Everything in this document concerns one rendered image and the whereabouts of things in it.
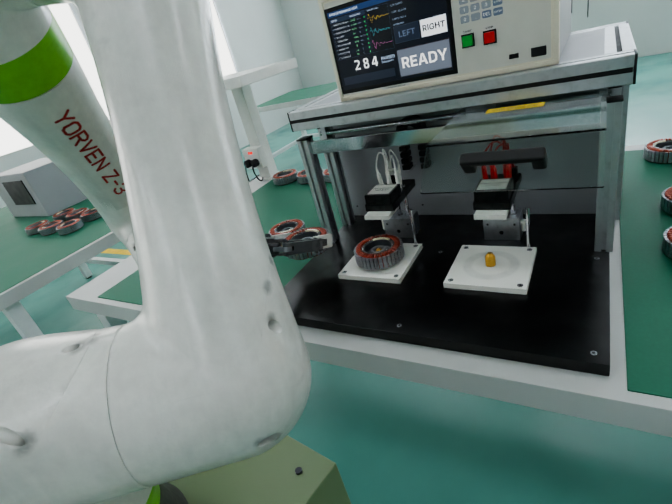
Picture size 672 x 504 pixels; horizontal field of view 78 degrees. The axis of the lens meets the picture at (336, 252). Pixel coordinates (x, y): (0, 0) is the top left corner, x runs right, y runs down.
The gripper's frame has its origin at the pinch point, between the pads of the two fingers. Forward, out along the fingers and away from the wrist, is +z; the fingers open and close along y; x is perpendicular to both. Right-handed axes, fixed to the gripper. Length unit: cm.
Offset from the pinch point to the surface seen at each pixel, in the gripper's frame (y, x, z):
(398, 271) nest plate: -21.8, 6.5, 3.5
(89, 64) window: 438, -165, 184
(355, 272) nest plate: -12.1, 7.1, 1.8
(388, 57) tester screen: -20.3, -37.3, 4.0
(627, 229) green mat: -62, -1, 30
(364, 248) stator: -12.6, 2.1, 5.3
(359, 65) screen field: -13.5, -37.0, 3.9
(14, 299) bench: 117, 22, -20
